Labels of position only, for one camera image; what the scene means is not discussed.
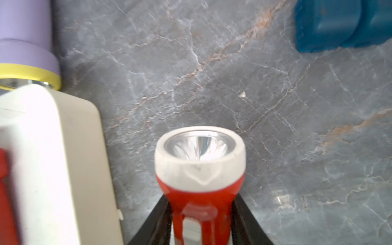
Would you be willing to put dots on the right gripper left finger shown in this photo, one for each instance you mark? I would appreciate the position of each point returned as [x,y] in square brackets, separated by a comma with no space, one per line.
[156,230]

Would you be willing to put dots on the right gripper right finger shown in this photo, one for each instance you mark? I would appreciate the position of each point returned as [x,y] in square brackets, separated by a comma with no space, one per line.
[245,229]

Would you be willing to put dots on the red flashlight white head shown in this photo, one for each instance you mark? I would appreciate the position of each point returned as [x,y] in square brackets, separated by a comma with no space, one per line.
[200,170]

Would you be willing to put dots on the purple flashlight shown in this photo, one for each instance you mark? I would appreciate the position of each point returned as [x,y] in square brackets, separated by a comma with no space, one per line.
[26,45]

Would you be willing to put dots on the white plastic tray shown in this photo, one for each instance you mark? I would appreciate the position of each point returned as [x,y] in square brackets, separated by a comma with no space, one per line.
[59,180]

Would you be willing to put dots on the teal plastic block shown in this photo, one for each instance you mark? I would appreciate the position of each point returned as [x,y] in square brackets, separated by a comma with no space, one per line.
[327,25]

